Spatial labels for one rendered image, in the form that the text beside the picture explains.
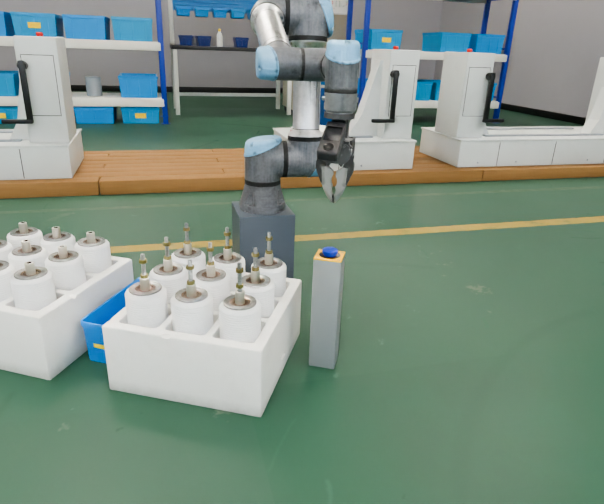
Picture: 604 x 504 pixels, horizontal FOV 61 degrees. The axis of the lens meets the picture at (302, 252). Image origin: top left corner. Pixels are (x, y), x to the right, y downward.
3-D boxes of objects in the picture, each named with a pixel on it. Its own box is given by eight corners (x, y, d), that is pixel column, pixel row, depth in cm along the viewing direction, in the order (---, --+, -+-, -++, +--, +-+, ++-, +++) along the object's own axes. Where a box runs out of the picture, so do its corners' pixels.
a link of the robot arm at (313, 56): (299, 46, 126) (306, 47, 116) (343, 48, 128) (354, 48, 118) (298, 80, 129) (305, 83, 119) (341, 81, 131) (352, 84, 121)
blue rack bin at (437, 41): (420, 51, 631) (422, 32, 623) (448, 52, 639) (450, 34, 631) (439, 52, 586) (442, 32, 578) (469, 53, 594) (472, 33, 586)
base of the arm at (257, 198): (236, 202, 174) (235, 173, 170) (279, 200, 178) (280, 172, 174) (243, 215, 161) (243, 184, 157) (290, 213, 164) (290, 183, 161)
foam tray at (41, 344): (34, 292, 173) (26, 242, 166) (137, 310, 163) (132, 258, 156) (-73, 353, 138) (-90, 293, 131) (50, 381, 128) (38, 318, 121)
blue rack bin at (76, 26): (73, 38, 529) (70, 16, 522) (112, 40, 538) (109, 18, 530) (64, 38, 484) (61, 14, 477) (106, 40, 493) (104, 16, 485)
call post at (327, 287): (313, 351, 145) (318, 249, 133) (338, 355, 143) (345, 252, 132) (308, 365, 138) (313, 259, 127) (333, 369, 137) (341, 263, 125)
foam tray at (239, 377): (179, 315, 161) (176, 262, 155) (299, 333, 154) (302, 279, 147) (109, 389, 126) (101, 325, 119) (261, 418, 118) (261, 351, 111)
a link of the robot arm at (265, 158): (242, 174, 170) (242, 132, 165) (282, 173, 172) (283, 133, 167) (245, 183, 159) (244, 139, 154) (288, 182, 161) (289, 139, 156)
